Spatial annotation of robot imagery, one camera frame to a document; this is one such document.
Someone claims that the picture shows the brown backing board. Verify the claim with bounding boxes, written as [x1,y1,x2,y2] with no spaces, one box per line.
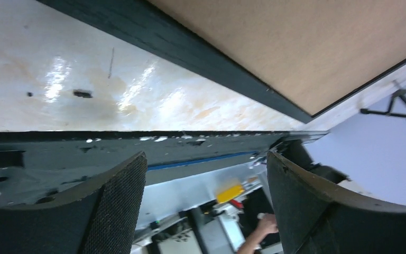
[153,0,406,115]

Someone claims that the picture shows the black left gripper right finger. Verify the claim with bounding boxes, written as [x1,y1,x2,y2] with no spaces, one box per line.
[267,152,406,253]

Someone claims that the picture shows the bare human forearm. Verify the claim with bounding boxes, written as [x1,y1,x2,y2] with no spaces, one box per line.
[237,230,268,254]

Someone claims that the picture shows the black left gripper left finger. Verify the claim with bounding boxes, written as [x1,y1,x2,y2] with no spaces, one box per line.
[0,152,147,253]

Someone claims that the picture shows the bare human hand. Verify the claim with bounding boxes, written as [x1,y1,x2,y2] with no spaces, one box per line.
[256,213,279,235]

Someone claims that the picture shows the black picture frame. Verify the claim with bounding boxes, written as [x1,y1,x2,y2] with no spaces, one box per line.
[44,1,406,123]

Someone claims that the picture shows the black microphone on tripod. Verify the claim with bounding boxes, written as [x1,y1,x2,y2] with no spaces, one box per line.
[359,79,406,127]

